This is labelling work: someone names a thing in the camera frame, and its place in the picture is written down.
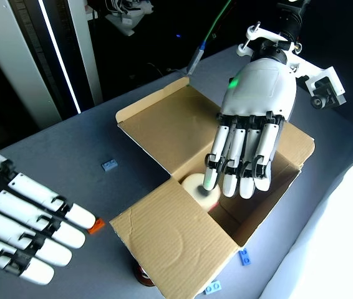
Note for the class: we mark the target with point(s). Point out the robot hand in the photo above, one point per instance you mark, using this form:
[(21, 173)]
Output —
[(257, 90), (30, 187)]

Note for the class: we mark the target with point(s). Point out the cream round object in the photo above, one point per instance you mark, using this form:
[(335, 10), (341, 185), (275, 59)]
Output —
[(192, 183)]

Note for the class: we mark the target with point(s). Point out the brown chocolate toy cake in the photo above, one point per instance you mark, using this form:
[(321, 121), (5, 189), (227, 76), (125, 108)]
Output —
[(142, 275)]

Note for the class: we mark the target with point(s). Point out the cardboard box with white outside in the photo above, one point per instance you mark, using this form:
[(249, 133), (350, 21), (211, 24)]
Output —
[(170, 236)]

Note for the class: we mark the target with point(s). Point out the grey table cloth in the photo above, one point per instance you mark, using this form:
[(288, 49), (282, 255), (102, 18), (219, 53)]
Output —
[(70, 140)]

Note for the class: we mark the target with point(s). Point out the orange toy brick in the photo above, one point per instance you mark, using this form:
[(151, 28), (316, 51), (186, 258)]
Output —
[(96, 226)]

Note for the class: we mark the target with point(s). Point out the white light strip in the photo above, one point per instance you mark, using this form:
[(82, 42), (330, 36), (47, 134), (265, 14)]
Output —
[(61, 60)]

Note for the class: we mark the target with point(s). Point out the white plastic device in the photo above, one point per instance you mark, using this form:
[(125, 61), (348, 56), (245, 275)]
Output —
[(126, 21)]

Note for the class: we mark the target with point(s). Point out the light blue toy brick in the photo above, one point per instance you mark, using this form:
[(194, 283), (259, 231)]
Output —
[(213, 287)]

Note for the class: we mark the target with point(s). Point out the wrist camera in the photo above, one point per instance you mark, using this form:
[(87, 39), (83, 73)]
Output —
[(323, 93)]

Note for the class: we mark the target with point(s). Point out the white metal post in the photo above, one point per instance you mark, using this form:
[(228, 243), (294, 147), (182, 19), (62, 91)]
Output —
[(17, 62), (86, 46)]

